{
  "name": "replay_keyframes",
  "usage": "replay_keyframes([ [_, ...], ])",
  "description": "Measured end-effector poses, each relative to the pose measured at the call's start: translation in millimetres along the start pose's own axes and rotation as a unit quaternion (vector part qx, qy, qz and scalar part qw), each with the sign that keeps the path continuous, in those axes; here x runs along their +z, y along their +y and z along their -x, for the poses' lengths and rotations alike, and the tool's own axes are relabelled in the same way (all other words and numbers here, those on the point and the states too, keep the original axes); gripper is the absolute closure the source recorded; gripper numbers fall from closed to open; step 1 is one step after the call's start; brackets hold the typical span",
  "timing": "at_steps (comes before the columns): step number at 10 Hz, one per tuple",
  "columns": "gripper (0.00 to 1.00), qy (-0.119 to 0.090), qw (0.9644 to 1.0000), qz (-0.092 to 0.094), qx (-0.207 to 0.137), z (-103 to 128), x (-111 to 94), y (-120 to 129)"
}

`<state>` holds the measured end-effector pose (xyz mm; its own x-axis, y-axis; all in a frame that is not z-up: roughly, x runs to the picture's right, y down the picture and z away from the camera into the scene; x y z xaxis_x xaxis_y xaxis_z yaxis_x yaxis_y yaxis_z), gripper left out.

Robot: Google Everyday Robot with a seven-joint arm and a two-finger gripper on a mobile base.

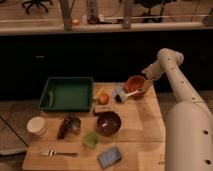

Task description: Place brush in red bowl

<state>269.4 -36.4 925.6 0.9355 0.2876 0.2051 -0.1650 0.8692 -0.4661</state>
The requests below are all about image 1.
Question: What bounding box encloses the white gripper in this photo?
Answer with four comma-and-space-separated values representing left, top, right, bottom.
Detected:
142, 64, 161, 81

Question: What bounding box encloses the white dish brush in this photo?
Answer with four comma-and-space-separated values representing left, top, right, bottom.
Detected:
115, 88, 143, 102

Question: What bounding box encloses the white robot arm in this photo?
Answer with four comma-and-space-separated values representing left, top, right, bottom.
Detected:
143, 48, 213, 171

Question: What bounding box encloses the red bowl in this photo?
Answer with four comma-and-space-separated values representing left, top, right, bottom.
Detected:
124, 75, 146, 93

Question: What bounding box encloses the dark purple bowl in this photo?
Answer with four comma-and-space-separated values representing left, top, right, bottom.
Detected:
96, 111, 121, 136

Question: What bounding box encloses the yellow toy piece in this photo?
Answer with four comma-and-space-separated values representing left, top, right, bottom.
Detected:
93, 87, 104, 100

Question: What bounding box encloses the orange toy fruit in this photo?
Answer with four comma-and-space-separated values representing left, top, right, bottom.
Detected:
98, 93, 109, 105

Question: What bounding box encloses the green plastic cup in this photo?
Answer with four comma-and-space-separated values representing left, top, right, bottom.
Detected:
83, 132, 98, 148

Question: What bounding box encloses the metal can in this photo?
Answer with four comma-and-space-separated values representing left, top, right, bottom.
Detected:
70, 117, 81, 135

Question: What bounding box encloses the blue sponge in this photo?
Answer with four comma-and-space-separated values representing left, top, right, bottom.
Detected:
97, 146, 122, 169

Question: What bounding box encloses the green plastic tray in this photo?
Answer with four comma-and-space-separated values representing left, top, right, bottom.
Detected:
39, 77, 93, 112

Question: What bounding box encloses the dark brown toy item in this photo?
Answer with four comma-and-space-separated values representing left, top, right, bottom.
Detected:
57, 117, 70, 139

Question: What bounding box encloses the white cup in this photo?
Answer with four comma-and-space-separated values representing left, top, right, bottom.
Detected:
27, 116, 47, 136

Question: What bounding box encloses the black office chair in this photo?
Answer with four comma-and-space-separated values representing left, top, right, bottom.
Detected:
22, 0, 53, 14

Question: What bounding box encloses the silver fork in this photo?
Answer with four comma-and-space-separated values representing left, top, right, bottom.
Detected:
39, 149, 79, 157

